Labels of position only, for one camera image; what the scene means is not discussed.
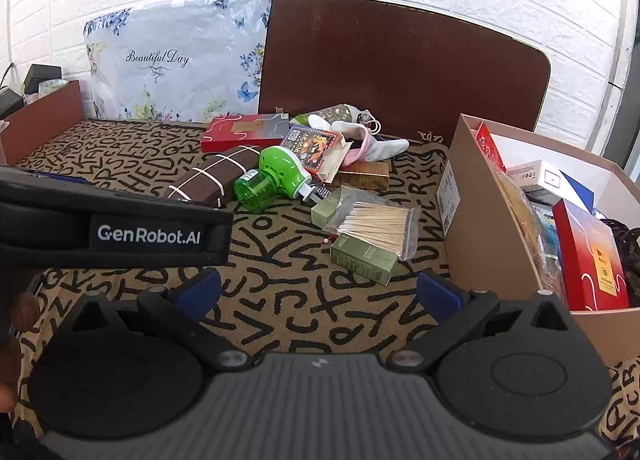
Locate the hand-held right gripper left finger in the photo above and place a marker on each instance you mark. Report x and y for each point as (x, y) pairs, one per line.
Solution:
(197, 292)

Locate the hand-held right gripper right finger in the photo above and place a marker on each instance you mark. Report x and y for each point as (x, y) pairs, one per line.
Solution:
(440, 295)

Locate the brown cardboard box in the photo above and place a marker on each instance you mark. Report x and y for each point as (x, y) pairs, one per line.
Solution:
(485, 240)

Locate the olive green box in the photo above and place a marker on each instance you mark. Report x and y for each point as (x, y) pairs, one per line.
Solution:
(330, 207)
(362, 260)

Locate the clear bag of toothpicks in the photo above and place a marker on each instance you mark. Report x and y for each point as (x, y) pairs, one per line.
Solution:
(375, 230)

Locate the brown checked pouch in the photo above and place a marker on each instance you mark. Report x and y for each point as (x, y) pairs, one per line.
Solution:
(215, 174)

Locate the green mosquito repellent plug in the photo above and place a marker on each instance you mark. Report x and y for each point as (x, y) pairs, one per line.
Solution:
(272, 172)

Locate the letter-print desktop cloth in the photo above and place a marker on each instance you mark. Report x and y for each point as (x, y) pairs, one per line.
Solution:
(300, 300)

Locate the person's left hand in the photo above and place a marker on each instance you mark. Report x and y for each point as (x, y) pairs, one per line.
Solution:
(22, 312)

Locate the orange snack packet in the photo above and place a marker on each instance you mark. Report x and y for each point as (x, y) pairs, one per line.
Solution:
(530, 230)

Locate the brown cardboard box lid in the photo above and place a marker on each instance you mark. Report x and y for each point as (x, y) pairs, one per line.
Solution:
(45, 114)

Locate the red gradient gift box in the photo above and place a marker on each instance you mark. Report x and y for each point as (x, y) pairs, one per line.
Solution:
(590, 260)

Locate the black box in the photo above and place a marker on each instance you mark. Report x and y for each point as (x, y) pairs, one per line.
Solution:
(42, 75)

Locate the red snack packet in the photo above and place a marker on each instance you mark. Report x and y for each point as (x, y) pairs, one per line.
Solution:
(487, 144)

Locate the white and blue box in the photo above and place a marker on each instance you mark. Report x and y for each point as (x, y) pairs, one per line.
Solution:
(545, 177)

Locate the flat red box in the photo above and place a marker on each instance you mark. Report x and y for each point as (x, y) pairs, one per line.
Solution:
(245, 132)

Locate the colourful printed packet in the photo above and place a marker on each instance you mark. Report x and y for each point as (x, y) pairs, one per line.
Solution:
(312, 144)

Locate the floral plastic bag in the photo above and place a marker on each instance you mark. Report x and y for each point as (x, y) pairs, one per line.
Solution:
(175, 64)

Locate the clear plastic package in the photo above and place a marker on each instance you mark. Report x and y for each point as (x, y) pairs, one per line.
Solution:
(335, 113)

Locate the dark brown board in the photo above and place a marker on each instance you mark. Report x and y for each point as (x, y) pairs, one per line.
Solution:
(400, 69)

